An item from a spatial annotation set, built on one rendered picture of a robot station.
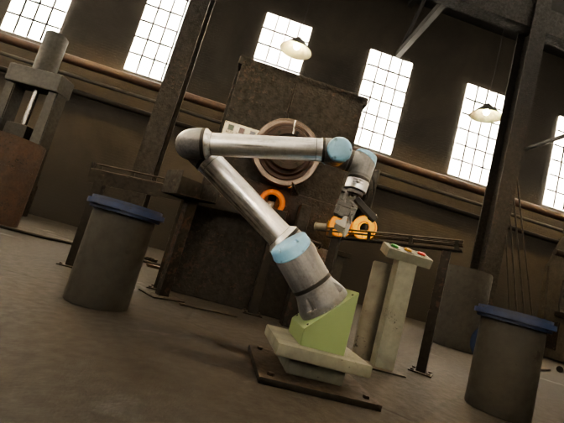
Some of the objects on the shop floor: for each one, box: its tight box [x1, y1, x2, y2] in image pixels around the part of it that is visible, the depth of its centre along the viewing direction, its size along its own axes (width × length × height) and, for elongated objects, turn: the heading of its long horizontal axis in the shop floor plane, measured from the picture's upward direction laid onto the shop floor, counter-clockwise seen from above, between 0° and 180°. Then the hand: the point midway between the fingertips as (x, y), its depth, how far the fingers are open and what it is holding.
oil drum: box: [432, 264, 494, 354], centre depth 445 cm, size 59×59×89 cm
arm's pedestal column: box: [248, 344, 382, 412], centre depth 139 cm, size 40×40×8 cm
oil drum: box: [0, 130, 46, 228], centre depth 397 cm, size 59×59×89 cm
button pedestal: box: [364, 242, 433, 379], centre depth 196 cm, size 16×24×62 cm, turn 161°
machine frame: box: [170, 55, 368, 320], centre depth 311 cm, size 73×108×176 cm
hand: (343, 240), depth 153 cm, fingers open, 14 cm apart
